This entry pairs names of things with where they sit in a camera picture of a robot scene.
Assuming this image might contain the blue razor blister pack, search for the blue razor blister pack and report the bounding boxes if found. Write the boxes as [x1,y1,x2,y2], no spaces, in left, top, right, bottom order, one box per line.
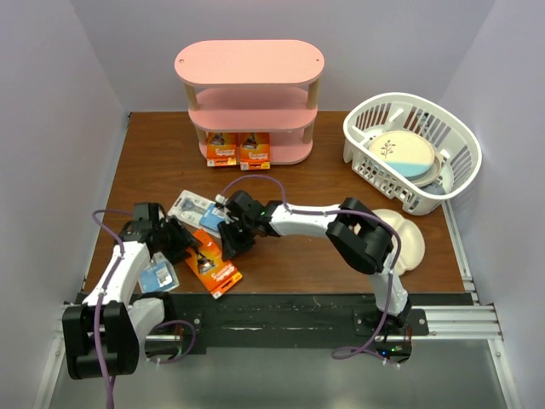
[168,190,224,238]
[138,252,180,293]

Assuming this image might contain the cream and blue floral plate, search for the cream and blue floral plate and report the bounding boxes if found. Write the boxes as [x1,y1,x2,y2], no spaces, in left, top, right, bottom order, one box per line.
[368,130,435,178]

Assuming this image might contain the orange razor box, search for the orange razor box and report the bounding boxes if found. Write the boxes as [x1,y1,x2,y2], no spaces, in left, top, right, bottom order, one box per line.
[205,132,238,167]
[238,132,271,170]
[185,229,243,299]

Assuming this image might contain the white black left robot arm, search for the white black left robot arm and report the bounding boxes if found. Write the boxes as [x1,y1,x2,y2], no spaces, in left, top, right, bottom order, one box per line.
[62,203,201,379]

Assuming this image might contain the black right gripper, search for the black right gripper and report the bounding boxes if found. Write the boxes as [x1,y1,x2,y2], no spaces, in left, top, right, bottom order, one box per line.
[220,216,258,261]

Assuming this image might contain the cream divided plate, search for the cream divided plate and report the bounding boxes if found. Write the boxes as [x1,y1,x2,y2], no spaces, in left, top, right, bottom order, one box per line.
[374,209,426,276]

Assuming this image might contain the white plastic laundry basket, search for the white plastic laundry basket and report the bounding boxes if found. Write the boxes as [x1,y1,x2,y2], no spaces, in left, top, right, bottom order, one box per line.
[343,92,482,216]

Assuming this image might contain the aluminium frame rail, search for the aluminium frame rail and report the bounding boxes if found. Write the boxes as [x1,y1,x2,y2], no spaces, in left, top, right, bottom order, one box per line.
[32,199,523,409]

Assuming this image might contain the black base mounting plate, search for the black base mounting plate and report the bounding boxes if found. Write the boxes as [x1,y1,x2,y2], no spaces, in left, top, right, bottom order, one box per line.
[145,294,469,359]

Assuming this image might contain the pink three-tier wooden shelf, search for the pink three-tier wooden shelf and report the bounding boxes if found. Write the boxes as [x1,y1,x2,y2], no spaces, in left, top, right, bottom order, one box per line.
[175,39,325,165]

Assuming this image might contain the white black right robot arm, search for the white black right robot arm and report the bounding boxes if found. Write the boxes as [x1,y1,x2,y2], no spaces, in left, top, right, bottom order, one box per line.
[215,190,411,335]

